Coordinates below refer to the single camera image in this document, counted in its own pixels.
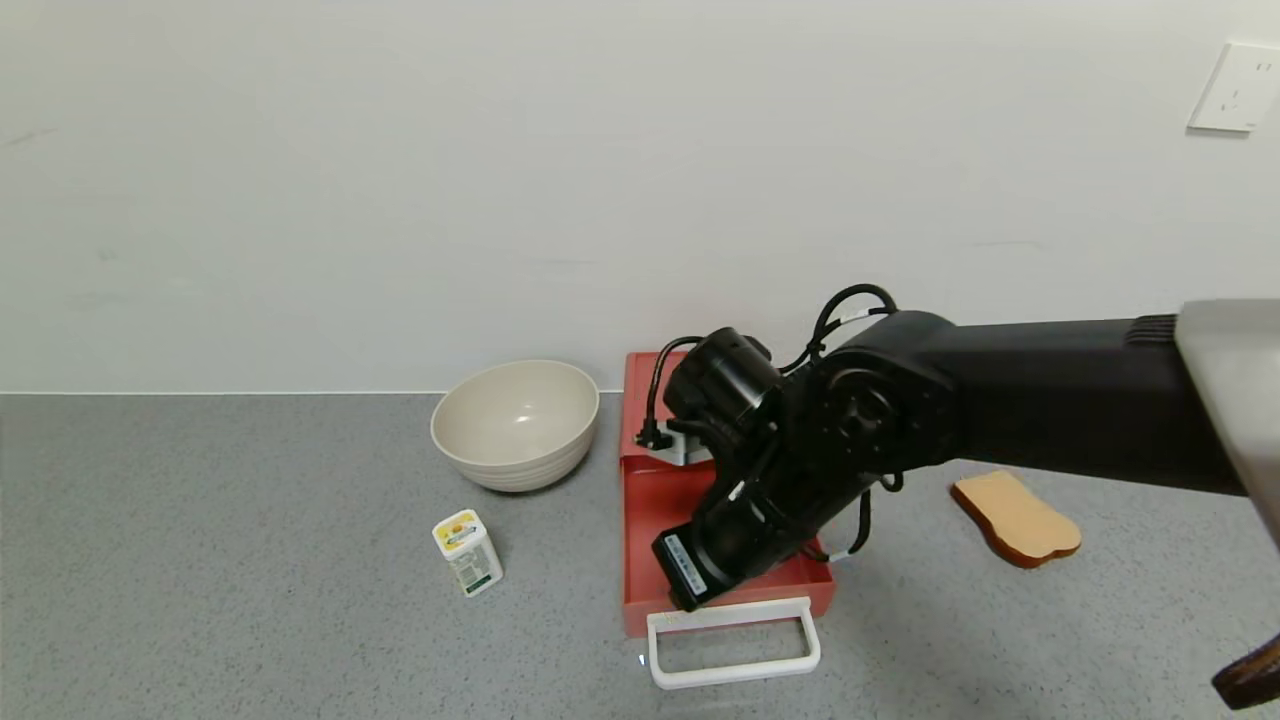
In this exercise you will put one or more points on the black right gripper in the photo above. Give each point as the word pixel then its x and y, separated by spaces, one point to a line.
pixel 682 567

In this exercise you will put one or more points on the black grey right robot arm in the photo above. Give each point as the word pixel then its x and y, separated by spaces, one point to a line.
pixel 1050 400

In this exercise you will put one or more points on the small white yellow bottle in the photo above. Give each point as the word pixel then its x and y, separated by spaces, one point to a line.
pixel 470 560

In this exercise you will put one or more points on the beige ribbed bowl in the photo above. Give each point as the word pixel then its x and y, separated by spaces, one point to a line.
pixel 515 420

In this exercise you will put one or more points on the toast bread slice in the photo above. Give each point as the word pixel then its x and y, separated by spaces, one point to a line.
pixel 1020 520

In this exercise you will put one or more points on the dark brown robot part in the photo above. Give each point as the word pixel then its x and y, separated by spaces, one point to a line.
pixel 1255 680

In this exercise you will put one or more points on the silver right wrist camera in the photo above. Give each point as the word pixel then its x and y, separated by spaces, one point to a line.
pixel 690 447

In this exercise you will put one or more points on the white wall socket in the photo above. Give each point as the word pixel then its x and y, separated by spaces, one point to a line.
pixel 1238 88

